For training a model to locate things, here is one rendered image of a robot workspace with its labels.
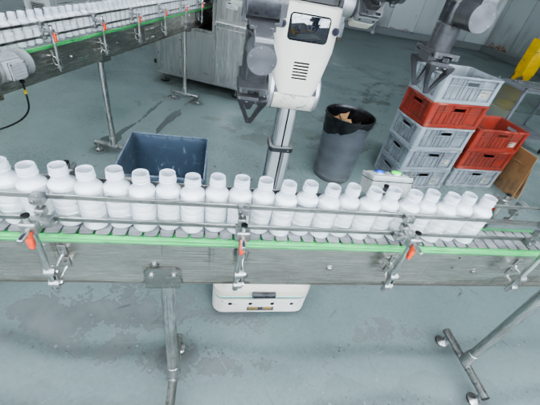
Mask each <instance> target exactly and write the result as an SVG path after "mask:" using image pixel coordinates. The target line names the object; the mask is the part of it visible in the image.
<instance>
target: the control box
mask: <svg viewBox="0 0 540 405"><path fill-rule="evenodd" d="M384 172H385V171H384ZM412 182H413V178H411V177H408V176H407V175H404V174H393V173H391V172H385V173H384V174H383V173H378V172H375V170H363V172H362V179H361V182H360V186H361V187H362V189H361V191H362V192H364V193H365V194H366V193H367V192H368V190H369V189H370V187H371V186H378V187H380V188H381V189H382V188H383V187H384V184H388V185H389V186H397V187H399V188H400V189H401V190H402V191H403V192H402V193H401V198H406V195H407V193H408V191H410V189H411V184H412Z"/></svg>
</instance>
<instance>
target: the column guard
mask: <svg viewBox="0 0 540 405"><path fill-rule="evenodd" d="M539 67H540V39H537V38H534V40H533V41H532V43H531V44H530V46H529V47H528V49H527V51H526V53H525V54H524V55H523V57H522V59H521V61H520V62H519V64H518V65H517V67H516V69H515V70H514V72H513V74H512V76H511V77H510V79H513V80H525V81H530V80H531V78H532V77H533V76H534V74H535V72H536V71H537V70H538V68H539Z"/></svg>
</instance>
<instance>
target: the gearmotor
mask: <svg viewBox="0 0 540 405"><path fill-rule="evenodd" d="M34 72H35V61H34V60H33V58H32V57H31V56H30V55H29V54H28V53H27V52H26V51H24V50H23V49H22V48H18V47H15V48H11V49H7V50H3V51H0V84H3V83H5V82H9V81H17V80H19V82H20V83H22V86H23V91H24V94H25V95H26V99H27V104H28V109H27V112H26V114H25V115H24V116H23V117H22V118H21V119H20V120H18V121H16V122H15V123H13V124H11V125H8V126H5V127H2V128H0V130H2V129H6V128H8V127H11V126H12V125H15V124H17V123H19V122H20V121H22V120H23V119H24V118H25V117H26V116H27V114H28V113H29V111H30V102H29V99H28V95H27V90H26V88H25V85H24V83H25V80H24V78H27V77H29V75H31V74H33V73H34ZM1 100H5V98H4V96H3V94H2V90H1V88H0V101H1Z"/></svg>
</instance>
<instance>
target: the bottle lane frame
mask: <svg viewBox="0 0 540 405"><path fill-rule="evenodd" d="M8 229H9V227H8V228H7V229H6V230H5V231H0V281H1V282H48V281H49V280H48V278H47V277H46V276H44V275H43V266H42V265H41V263H40V260H39V258H38V256H37V254H36V251H35V249H34V250H31V249H30V248H29V247H28V246H27V243H26V241H25V240H24V242H23V243H22V244H17V243H16V242H15V241H16V240H17V238H18V237H19V236H20V235H21V232H19V231H8ZM62 229H63V228H62ZM62 229H61V230H60V231H59V232H58V233H45V232H44V230H45V228H44V229H43V230H42V231H41V232H40V233H39V238H40V240H41V243H42V245H43V248H44V250H45V252H46V254H47V258H48V259H49V261H50V264H51V265H55V264H56V262H57V260H58V258H59V257H60V255H61V254H59V251H58V249H57V247H56V245H65V248H66V250H67V254H65V255H64V257H69V259H70V261H71V263H72V266H68V268H67V271H66V272H65V274H64V276H63V280H64V282H84V283H145V278H144V270H145V269H147V268H148V267H152V268H156V267H173V268H177V269H178V270H180V271H181V284H233V279H234V273H235V262H236V256H237V250H238V244H239V242H236V241H235V238H234V236H232V238H231V239H220V236H219V235H218V238H217V239H206V236H205V234H204V235H203V237H202V238H201V239H199V238H191V237H190V234H189V235H188V237H187V238H177V237H176V236H175V233H174V235H173V237H161V236H160V232H159V233H158V235H157V236H156V237H154V236H145V233H144V232H143V233H142V235H141V236H131V235H129V231H127V233H126V234H125V235H113V230H112V231H111V232H110V233H109V235H97V234H96V230H95V231H94V232H93V233H92V234H91V235H87V234H79V230H80V229H79V230H78V231H77V232H76V233H75V234H64V233H62ZM351 242H352V243H341V241H340V240H339V243H329V242H328V240H327V239H326V243H317V242H316V241H315V239H313V242H312V243H311V242H303V240H302V238H301V241H300V242H290V241H289V239H288V238H287V241H276V238H275V237H274V240H273V241H266V240H262V237H260V240H250V241H249V242H246V248H247V249H246V251H247V259H244V261H246V264H245V269H244V271H245V272H246V275H245V276H244V277H243V283H244V284H335V285H381V283H382V281H385V279H386V278H385V276H384V271H383V269H384V268H385V267H386V265H387V264H390V262H389V260H390V258H391V257H392V255H398V257H397V259H396V260H395V262H393V264H392V266H393V267H394V266H395V263H396V262H397V260H398V259H399V257H400V256H401V254H402V253H403V250H404V249H405V247H406V246H403V245H401V243H399V245H390V244H389V243H388V242H387V243H388V245H378V244H377V242H376V241H375V242H376V244H366V243H365V241H364V240H363V242H364V244H355V243H353V241H352V240H351ZM433 245H434V244H433ZM419 248H420V249H421V251H422V252H423V255H422V256H419V255H418V254H417V252H415V254H414V255H413V256H412V257H411V258H410V259H409V260H408V259H405V261H404V262H403V264H402V266H401V267H400V269H399V270H398V272H397V273H398V275H399V278H398V279H397V280H395V282H394V283H393V285H418V286H501V287H505V284H506V283H510V282H509V280H508V279H507V278H506V277H505V276H506V274H505V272H506V271H507V270H508V269H509V268H514V265H513V264H514V263H515V262H516V261H517V260H518V259H523V261H522V262H521V263H520V264H519V265H518V266H517V269H518V270H519V271H520V272H522V271H523V270H524V269H525V268H526V267H527V266H528V265H529V264H530V263H531V262H532V261H533V260H534V259H535V258H536V257H537V256H538V255H539V254H540V251H539V250H538V249H537V251H535V250H529V249H528V248H527V250H519V249H517V250H513V249H508V248H507V249H499V248H497V249H490V248H488V247H487V248H478V247H477V248H468V247H467V246H466V247H457V246H455V247H446V246H445V245H444V247H436V246H435V245H434V246H433V247H425V246H424V245H422V246H419ZM526 277H527V281H526V282H521V283H520V284H519V285H518V287H540V264H539V265H538V266H536V267H535V268H534V269H533V270H532V271H531V272H530V273H529V274H528V275H527V276H526Z"/></svg>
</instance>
